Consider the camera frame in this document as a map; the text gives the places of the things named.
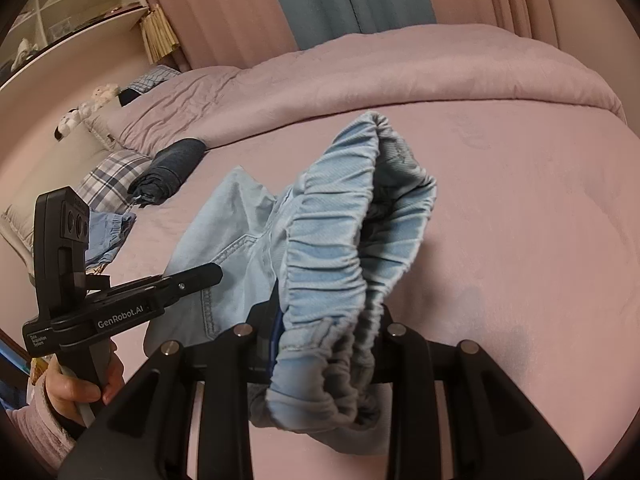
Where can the folded light blue pants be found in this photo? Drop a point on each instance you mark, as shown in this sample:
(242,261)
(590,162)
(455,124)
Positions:
(110,232)

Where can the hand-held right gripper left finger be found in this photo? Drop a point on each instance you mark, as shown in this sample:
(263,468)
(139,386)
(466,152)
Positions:
(274,332)

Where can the plaid pillow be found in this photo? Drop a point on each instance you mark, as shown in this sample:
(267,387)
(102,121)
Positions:
(110,177)

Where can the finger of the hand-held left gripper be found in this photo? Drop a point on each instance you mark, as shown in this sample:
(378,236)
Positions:
(190,280)

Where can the beige fringed tassel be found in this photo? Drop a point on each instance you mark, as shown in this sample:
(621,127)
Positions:
(157,35)

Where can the light blue denim elastic pants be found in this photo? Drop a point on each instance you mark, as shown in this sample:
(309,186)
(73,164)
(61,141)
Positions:
(325,260)

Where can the pink duvet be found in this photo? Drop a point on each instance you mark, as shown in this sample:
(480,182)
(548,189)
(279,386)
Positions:
(400,70)

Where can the person's left hand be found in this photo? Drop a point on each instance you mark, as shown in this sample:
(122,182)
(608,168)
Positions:
(70,392)

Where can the dark blue rolled cloth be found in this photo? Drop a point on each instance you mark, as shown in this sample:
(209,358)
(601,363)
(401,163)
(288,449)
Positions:
(167,170)

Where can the person's left forearm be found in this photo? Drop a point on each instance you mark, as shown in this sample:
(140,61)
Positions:
(35,435)

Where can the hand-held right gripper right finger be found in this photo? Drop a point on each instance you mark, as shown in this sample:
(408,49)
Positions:
(400,355)

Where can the blue checked cloth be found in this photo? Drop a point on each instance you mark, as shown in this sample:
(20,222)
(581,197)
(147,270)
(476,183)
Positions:
(155,76)

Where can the black and white plush toy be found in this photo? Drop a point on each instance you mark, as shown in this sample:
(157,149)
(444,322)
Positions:
(67,122)

